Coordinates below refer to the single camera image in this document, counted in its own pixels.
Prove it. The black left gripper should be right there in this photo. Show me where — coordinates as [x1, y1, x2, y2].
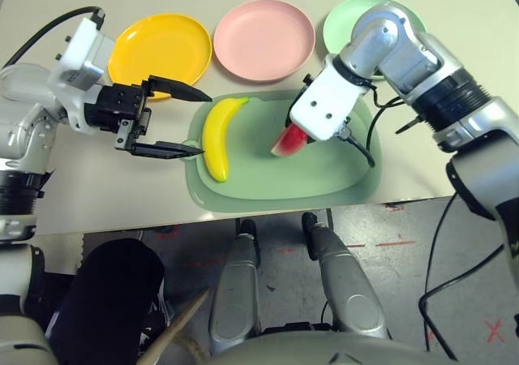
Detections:
[83, 75, 213, 161]

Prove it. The yellow toy banana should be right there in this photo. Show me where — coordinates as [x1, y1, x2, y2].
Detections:
[201, 96, 251, 184]

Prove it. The toy watermelon slice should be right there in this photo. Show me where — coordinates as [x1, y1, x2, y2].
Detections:
[270, 123, 312, 159]

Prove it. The pink plastic plate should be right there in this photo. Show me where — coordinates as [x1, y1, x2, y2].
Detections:
[213, 0, 316, 84]

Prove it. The yellow plastic plate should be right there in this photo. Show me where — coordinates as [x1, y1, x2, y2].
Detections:
[107, 13, 214, 101]

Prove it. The mint green plastic plate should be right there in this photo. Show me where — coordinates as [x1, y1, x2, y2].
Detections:
[323, 0, 429, 81]

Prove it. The green plastic cutting board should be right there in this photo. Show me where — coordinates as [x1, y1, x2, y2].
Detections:
[184, 90, 384, 213]

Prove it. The silver robot left leg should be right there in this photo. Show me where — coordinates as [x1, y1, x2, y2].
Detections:
[208, 217, 261, 354]

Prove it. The person's black trouser leg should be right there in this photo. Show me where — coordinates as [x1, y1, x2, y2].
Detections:
[45, 238, 165, 365]

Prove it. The black white sneaker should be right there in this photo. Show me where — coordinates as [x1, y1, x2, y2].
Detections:
[139, 286, 172, 344]

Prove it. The wooden stick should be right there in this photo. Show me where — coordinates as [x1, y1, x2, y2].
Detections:
[137, 289, 211, 365]

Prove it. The silver robot torso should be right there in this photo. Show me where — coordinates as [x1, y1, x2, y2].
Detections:
[200, 331, 460, 365]

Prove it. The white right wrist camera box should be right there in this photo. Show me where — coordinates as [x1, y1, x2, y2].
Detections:
[289, 62, 367, 142]

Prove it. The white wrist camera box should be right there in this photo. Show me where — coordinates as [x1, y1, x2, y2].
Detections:
[48, 15, 118, 88]
[289, 62, 367, 142]

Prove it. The black right camera cable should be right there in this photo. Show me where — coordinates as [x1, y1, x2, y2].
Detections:
[338, 87, 413, 169]

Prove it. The black camera cable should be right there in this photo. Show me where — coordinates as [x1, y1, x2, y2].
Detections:
[1, 6, 108, 68]
[338, 87, 413, 169]

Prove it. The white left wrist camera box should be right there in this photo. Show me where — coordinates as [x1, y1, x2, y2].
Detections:
[48, 15, 118, 88]

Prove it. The black left camera cable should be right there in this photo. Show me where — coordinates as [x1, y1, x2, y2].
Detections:
[1, 6, 108, 68]

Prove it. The hanging black cable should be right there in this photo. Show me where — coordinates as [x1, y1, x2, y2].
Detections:
[418, 192, 506, 365]

